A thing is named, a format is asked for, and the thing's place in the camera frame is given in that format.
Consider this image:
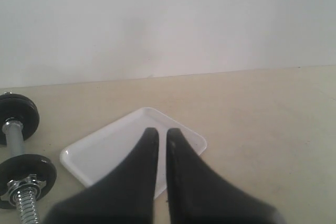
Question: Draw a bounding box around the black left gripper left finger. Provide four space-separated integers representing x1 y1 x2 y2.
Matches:
43 127 159 223

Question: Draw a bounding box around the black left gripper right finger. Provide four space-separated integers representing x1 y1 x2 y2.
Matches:
166 129 285 223

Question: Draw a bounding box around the chrome star collar nut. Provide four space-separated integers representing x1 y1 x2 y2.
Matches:
2 174 46 202

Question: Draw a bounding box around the chrome threaded dumbbell bar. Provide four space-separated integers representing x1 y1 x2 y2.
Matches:
1 92 40 223

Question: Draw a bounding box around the white rectangular plastic tray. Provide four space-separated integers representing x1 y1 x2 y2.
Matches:
60 107 207 197

